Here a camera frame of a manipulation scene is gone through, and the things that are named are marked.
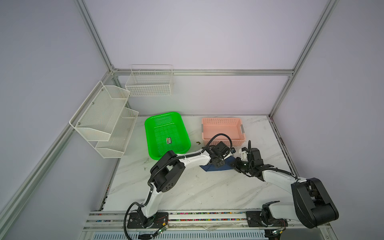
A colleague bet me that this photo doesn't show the white mesh upper shelf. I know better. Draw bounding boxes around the white mesh upper shelf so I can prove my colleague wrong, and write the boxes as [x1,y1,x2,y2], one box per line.
[69,84,130,142]

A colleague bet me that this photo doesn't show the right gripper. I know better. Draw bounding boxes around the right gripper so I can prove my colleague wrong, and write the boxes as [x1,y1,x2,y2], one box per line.
[227,157,254,173]

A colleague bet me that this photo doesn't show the dark blue paper napkin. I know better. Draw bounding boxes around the dark blue paper napkin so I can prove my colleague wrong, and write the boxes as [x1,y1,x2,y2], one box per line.
[201,158,236,172]

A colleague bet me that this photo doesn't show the aluminium mounting rail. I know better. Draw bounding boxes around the aluminium mounting rail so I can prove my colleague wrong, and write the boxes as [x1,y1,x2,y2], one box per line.
[82,209,306,232]

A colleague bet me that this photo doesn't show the green plastic basket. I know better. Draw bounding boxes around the green plastic basket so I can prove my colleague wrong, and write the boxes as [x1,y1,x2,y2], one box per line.
[145,112,191,160]

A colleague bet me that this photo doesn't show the white mesh lower shelf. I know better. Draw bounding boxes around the white mesh lower shelf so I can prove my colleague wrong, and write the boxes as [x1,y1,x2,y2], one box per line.
[96,108,139,159]

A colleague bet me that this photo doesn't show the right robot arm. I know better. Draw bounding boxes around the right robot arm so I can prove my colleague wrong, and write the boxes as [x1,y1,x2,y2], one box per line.
[231,148,339,229]

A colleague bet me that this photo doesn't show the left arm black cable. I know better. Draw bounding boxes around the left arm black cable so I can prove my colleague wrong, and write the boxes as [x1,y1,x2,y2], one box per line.
[123,133,234,240]

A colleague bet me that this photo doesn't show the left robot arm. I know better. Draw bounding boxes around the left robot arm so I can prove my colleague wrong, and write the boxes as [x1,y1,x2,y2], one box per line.
[139,142,236,219]

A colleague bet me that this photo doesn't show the pink plastic basket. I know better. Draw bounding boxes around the pink plastic basket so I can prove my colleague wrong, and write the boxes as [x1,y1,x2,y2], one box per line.
[202,118,246,147]

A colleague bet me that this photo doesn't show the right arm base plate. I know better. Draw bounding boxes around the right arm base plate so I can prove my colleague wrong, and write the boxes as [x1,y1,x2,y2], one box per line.
[246,210,288,228]

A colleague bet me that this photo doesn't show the white wire wall basket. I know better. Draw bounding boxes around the white wire wall basket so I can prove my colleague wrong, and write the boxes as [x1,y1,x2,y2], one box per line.
[125,65,174,97]

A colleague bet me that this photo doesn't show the white mesh shelf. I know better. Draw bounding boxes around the white mesh shelf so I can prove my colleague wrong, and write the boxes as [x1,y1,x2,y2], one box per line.
[69,84,130,142]
[96,108,139,159]

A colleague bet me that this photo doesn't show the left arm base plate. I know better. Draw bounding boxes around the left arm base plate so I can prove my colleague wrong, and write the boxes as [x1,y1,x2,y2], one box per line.
[126,212,169,229]

